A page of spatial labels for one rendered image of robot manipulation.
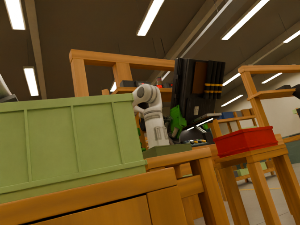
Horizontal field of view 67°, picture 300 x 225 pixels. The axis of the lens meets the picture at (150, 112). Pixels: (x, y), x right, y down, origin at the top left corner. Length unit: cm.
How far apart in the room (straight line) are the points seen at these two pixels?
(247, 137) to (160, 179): 93
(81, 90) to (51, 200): 154
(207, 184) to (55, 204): 70
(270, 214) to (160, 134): 66
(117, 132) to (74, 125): 8
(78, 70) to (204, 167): 136
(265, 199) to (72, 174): 104
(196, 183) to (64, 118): 67
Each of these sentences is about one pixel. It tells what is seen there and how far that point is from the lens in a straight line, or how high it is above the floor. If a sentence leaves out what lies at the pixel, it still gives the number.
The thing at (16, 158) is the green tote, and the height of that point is 86.
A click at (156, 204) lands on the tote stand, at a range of 45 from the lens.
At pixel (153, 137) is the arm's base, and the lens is 104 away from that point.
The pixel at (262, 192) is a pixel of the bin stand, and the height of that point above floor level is 59.
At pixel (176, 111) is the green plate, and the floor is 123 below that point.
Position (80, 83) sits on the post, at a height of 162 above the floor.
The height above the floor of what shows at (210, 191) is 67.
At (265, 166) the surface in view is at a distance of 811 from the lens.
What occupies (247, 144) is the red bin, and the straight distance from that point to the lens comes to 131.
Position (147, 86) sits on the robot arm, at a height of 119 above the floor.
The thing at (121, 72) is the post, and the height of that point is 174.
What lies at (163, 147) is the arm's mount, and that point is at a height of 89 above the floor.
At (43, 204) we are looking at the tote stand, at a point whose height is 78.
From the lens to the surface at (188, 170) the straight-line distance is 138.
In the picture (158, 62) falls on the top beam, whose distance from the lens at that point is 242.
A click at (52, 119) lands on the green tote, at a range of 46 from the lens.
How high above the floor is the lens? 78
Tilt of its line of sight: 16 degrees up
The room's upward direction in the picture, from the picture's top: 13 degrees counter-clockwise
